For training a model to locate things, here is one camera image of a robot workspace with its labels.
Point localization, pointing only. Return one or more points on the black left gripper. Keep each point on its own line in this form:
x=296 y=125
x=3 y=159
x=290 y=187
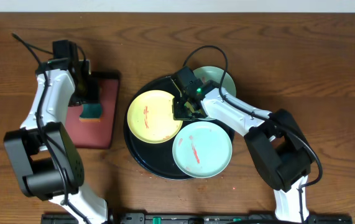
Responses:
x=87 y=94

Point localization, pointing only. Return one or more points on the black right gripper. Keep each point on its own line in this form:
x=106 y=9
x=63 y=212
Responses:
x=178 y=114

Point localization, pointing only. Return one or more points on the green yellow sponge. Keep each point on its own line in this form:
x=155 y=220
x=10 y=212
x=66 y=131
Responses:
x=91 y=112

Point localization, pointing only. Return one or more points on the yellow plate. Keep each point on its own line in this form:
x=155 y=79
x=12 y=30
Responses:
x=150 y=117

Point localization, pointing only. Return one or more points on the mint green plate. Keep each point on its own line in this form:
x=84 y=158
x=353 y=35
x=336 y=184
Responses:
x=202 y=149
x=214 y=77

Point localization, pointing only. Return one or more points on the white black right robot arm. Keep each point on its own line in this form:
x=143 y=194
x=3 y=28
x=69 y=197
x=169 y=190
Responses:
x=281 y=154

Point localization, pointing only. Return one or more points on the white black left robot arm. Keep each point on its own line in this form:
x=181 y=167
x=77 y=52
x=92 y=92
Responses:
x=44 y=159

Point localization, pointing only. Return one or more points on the rectangular tray with red water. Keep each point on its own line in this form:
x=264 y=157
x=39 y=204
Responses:
x=96 y=135

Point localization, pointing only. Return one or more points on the round black tray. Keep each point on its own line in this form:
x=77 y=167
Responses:
x=155 y=158

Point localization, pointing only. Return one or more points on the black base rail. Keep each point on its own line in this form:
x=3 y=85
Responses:
x=141 y=218

